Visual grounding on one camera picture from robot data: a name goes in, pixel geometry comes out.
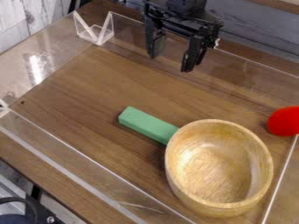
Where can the green rectangular block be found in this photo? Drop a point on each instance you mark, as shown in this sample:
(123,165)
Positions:
(147,125)

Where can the red fuzzy ball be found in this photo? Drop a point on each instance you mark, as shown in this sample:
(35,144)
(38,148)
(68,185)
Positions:
(283,122)

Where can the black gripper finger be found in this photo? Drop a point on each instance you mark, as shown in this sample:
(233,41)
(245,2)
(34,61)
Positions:
(155,37)
(194,54)

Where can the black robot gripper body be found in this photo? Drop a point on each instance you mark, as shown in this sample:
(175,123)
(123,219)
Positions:
(187,17)

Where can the clear acrylic front wall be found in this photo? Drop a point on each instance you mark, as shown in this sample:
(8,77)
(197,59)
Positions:
(83,184)

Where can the brown wooden bowl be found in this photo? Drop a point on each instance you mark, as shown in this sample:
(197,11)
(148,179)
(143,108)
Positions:
(219,167)

